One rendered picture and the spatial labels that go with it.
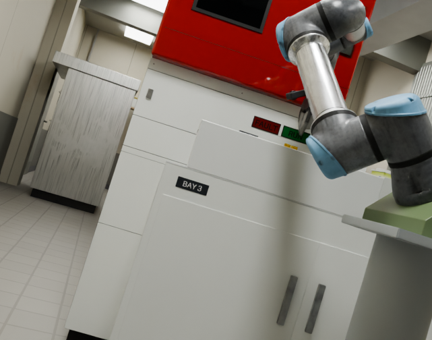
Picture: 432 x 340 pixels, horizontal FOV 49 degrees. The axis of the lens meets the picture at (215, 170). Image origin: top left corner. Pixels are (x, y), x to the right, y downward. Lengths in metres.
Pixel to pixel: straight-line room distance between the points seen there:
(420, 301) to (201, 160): 0.64
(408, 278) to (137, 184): 1.18
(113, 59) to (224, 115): 10.01
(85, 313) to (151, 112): 0.85
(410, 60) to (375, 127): 5.92
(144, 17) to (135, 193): 7.16
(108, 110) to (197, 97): 4.45
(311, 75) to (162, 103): 0.86
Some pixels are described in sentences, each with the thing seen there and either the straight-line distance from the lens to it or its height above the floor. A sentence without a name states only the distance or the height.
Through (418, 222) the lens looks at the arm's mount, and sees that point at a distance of 1.05.
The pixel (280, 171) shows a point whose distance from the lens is 1.35.
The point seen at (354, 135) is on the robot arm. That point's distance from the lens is 1.09.
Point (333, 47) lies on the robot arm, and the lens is 1.78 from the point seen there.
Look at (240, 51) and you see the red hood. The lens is 1.98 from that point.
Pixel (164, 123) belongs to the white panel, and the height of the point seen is 0.98.
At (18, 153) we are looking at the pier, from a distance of 7.12.
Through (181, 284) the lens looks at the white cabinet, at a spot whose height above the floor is 0.51.
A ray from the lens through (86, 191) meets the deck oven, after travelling 6.37.
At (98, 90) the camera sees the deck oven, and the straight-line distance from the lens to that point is 6.40.
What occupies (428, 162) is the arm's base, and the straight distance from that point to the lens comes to 1.12.
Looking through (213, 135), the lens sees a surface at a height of 0.93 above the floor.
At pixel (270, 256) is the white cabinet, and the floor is 0.65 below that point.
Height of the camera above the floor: 0.79
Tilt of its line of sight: 2 degrees up
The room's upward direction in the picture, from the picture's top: 17 degrees clockwise
